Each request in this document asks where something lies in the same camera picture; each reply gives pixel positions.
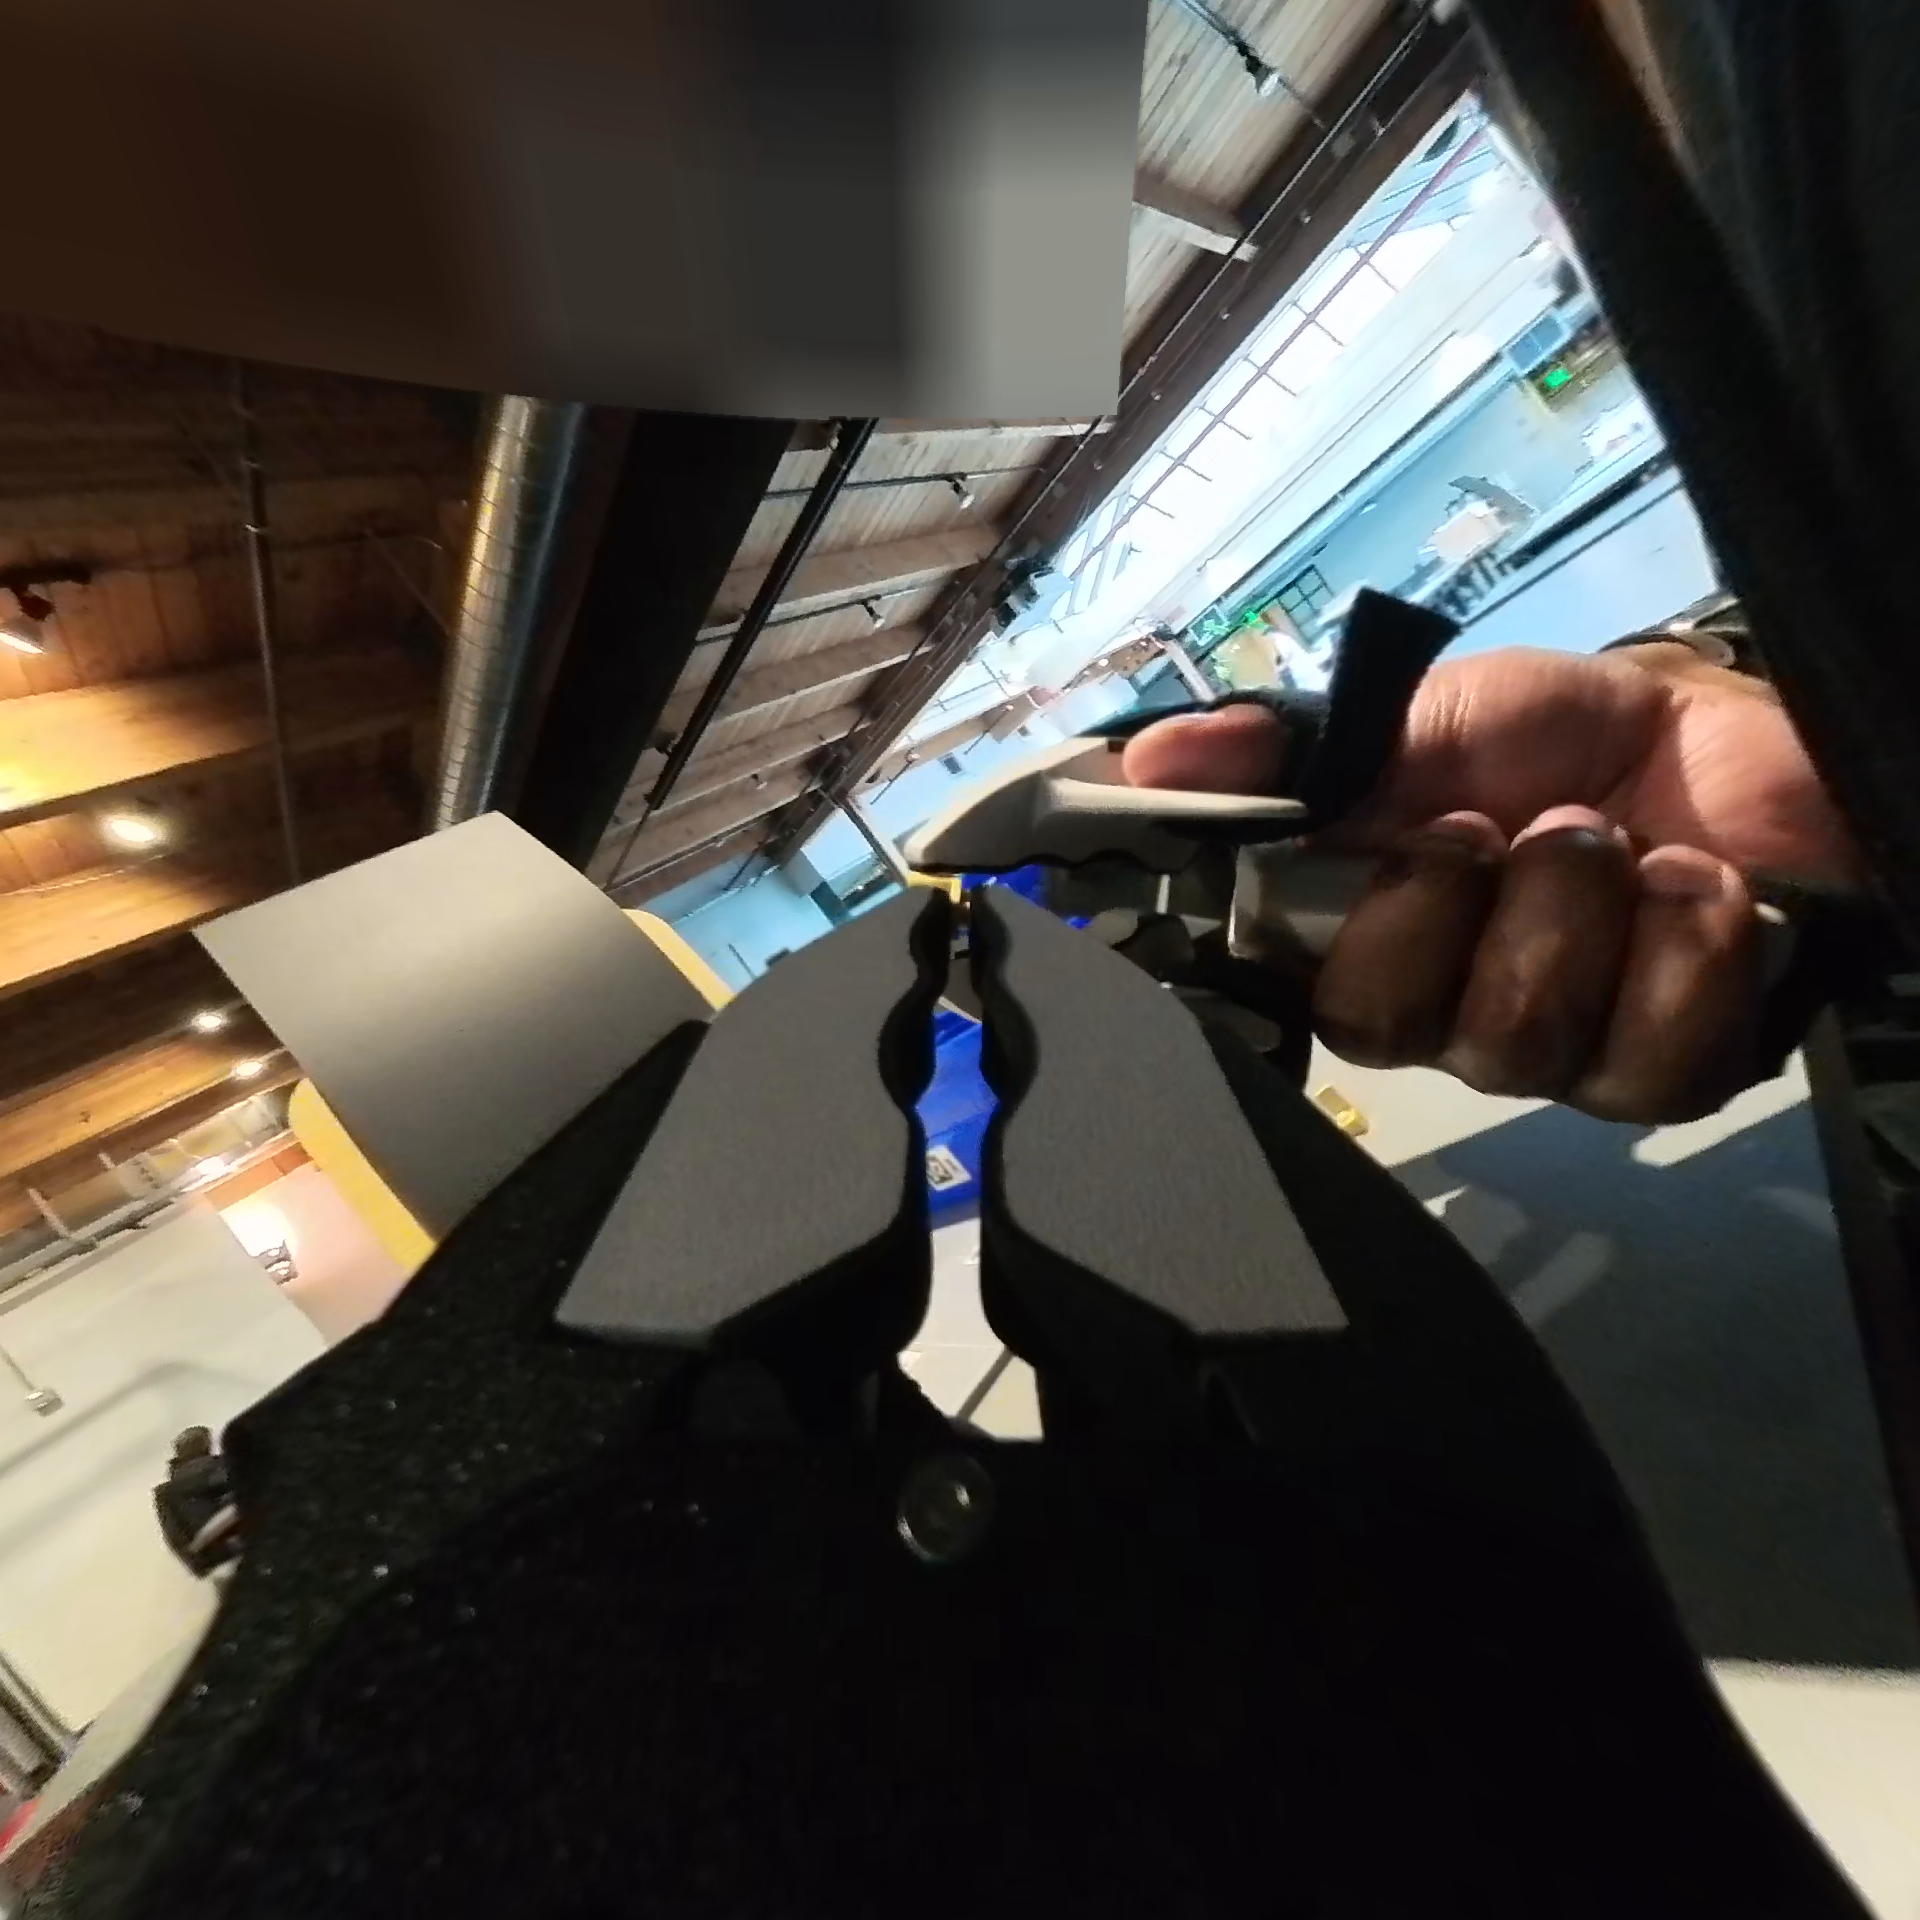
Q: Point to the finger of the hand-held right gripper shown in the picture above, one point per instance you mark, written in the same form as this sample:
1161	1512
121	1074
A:
1081	804
1156	910

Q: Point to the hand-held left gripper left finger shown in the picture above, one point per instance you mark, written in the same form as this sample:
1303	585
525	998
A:
751	1186

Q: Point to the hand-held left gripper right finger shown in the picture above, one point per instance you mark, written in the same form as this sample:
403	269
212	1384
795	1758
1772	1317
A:
1156	1186

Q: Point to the grey desk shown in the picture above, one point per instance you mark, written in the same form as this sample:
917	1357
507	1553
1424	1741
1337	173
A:
1681	1350

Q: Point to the person's right hand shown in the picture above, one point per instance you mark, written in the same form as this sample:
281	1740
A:
1563	870

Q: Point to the tiny yellow toy brick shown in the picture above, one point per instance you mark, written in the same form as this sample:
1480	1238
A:
1342	1116

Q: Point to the blue plastic bin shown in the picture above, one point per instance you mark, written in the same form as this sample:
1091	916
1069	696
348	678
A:
956	1096

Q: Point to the black panel wooden rim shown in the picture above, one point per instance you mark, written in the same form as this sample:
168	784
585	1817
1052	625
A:
422	990

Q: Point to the ceiling spot lamp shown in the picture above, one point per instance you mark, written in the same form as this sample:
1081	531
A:
135	827

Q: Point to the long thin metal duct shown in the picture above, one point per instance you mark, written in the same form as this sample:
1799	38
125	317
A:
507	602

